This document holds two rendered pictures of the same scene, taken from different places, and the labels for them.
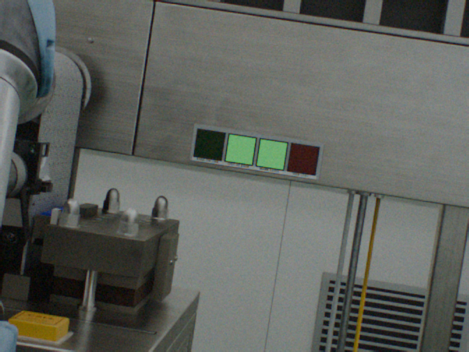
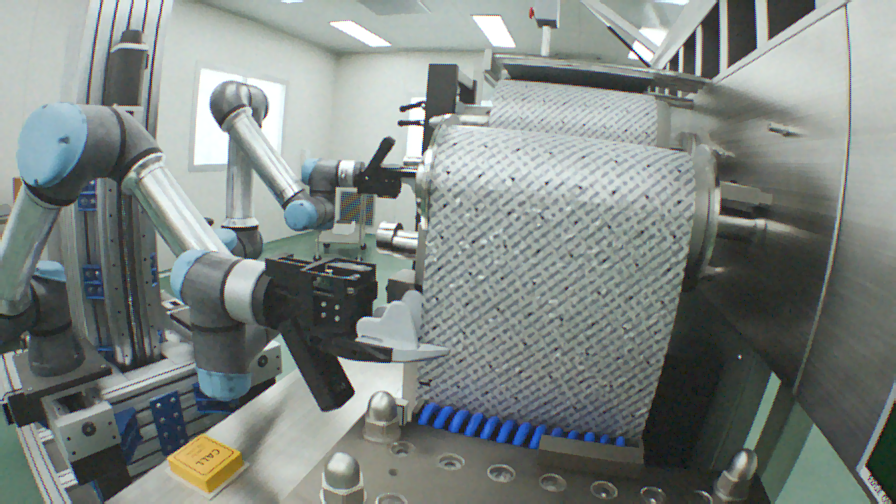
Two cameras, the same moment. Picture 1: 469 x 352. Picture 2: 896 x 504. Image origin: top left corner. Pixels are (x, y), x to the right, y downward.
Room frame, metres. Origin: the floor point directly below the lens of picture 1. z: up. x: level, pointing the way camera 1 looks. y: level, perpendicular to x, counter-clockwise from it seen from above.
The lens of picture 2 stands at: (1.81, -0.06, 1.28)
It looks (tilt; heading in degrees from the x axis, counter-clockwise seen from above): 12 degrees down; 101
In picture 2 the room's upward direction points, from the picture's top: 5 degrees clockwise
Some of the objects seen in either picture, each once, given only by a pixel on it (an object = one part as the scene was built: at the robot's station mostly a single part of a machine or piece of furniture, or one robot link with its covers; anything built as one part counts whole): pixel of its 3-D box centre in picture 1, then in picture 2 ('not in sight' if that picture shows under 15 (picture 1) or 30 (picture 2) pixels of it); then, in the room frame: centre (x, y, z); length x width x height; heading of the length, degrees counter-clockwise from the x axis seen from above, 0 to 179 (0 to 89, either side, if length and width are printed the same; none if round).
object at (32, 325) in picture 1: (38, 326); (205, 462); (1.47, 0.25, 0.91); 0.07 x 0.07 x 0.02; 86
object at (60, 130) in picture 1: (54, 166); (540, 350); (1.82, 0.32, 1.11); 0.23 x 0.01 x 0.18; 176
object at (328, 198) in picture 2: not in sight; (319, 209); (1.23, 1.00, 1.12); 0.11 x 0.08 x 0.11; 99
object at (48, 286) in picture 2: not in sight; (41, 292); (0.85, 0.37, 0.98); 0.13 x 0.12 x 0.14; 101
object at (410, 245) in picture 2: not in sight; (412, 341); (1.67, 0.43, 1.05); 0.06 x 0.05 x 0.31; 176
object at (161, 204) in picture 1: (160, 207); not in sight; (2.02, 0.14, 1.05); 0.04 x 0.04 x 0.04
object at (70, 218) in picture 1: (70, 212); (381, 412); (1.69, 0.26, 1.05); 0.04 x 0.04 x 0.04
